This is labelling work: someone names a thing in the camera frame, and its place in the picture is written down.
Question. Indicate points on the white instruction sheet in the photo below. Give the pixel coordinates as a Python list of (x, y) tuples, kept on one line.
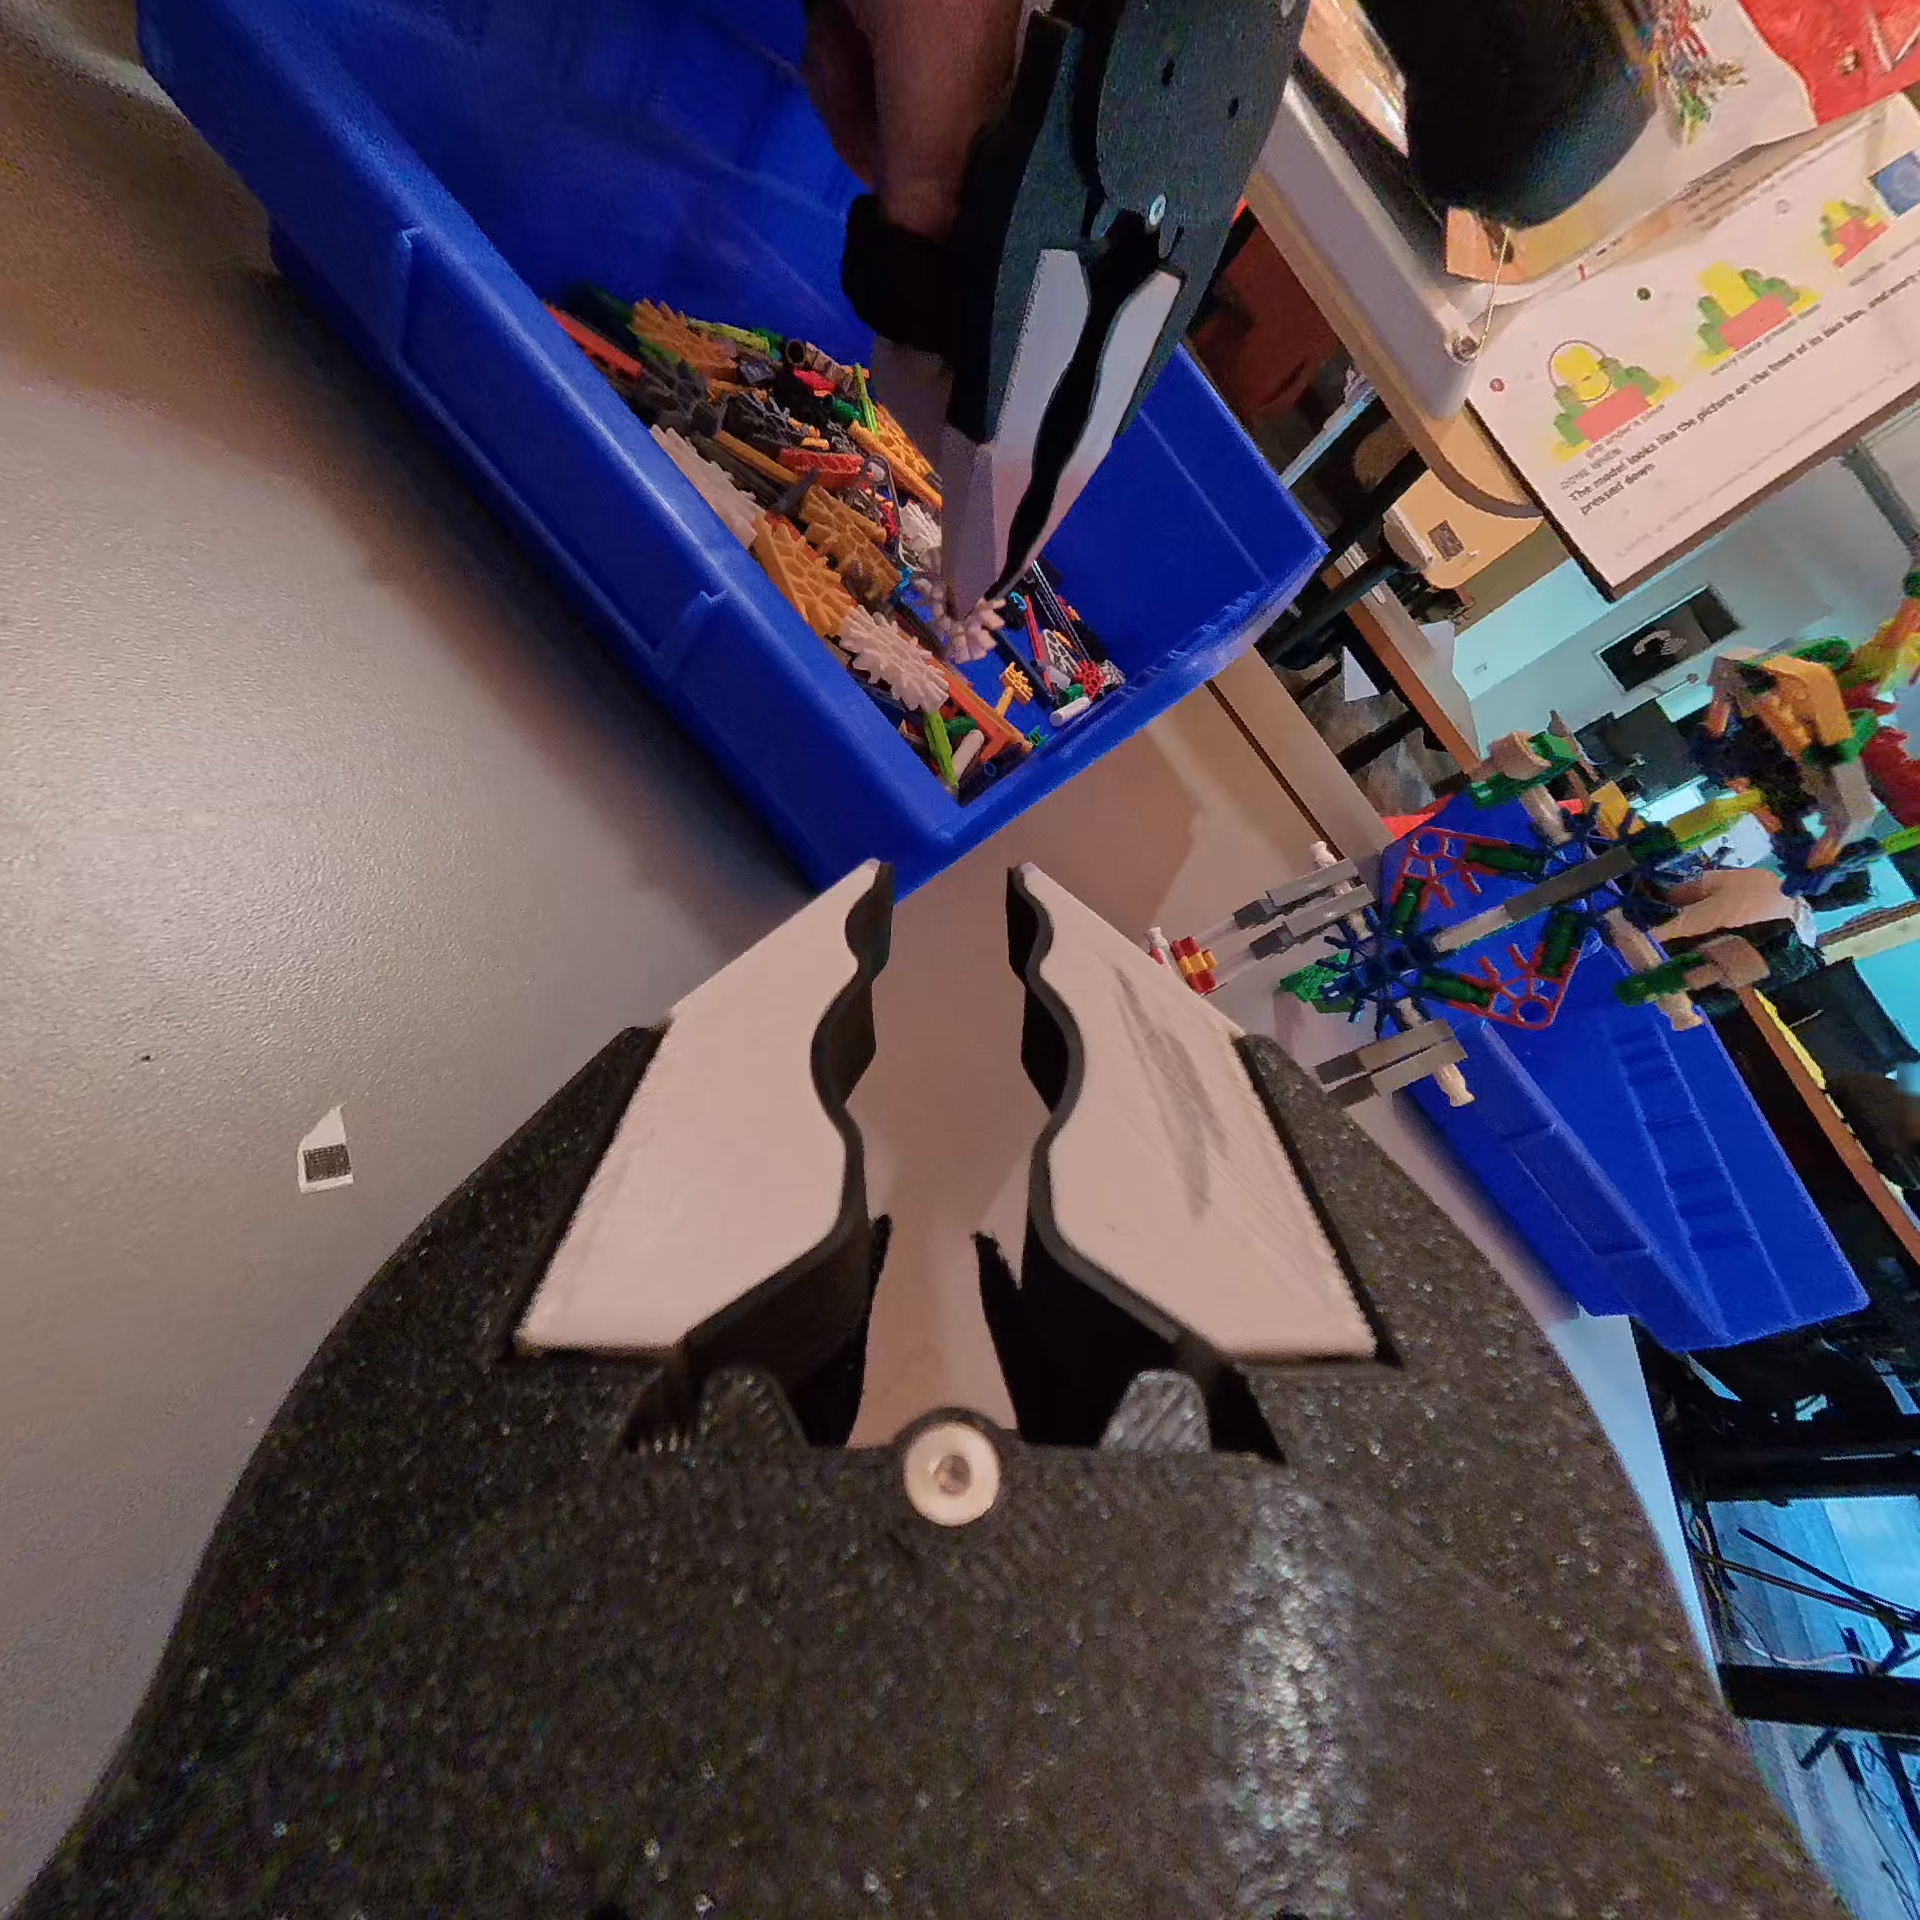
[(1730, 378)]

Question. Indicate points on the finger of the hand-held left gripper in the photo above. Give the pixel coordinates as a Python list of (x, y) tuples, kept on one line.
[(1127, 363), (1054, 329)]

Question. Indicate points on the small white black scrap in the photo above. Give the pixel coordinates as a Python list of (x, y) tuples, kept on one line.
[(327, 1161)]

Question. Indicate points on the colourful printed poster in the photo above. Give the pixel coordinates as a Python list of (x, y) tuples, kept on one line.
[(1833, 67)]

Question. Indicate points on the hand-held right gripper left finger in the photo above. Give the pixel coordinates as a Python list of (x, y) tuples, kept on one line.
[(704, 1179)]

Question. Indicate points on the person's left hand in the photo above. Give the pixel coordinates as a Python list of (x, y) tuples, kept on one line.
[(914, 109)]

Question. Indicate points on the black rounded foam object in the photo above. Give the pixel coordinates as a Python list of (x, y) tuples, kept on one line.
[(1512, 109)]

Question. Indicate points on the white snowflake connector piece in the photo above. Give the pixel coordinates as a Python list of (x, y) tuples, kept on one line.
[(964, 638)]

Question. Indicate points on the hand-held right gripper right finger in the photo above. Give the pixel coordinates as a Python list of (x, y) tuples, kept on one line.
[(1198, 1200)]

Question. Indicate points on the pile of colourful construction pieces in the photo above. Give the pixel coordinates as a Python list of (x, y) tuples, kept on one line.
[(814, 561)]

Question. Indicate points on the plain blue plastic bin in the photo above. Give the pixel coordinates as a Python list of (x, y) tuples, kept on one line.
[(1650, 1200)]

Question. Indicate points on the orange green construction toy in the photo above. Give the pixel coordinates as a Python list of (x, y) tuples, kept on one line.
[(1806, 722)]

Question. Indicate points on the blue plastic bin white tag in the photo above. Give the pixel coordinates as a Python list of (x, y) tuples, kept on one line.
[(448, 378)]

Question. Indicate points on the white plastic frame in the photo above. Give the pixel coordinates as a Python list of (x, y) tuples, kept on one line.
[(1354, 224)]

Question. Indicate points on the brown wooden board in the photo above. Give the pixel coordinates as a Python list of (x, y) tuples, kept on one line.
[(1845, 1137)]

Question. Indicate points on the black metal rack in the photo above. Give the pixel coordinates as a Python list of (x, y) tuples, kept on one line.
[(1789, 1437)]

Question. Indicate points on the black sign white arrow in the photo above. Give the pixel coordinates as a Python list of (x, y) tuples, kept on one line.
[(1664, 638)]

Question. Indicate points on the colourful construction toy figure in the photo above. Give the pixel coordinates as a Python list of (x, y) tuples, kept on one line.
[(1500, 899)]

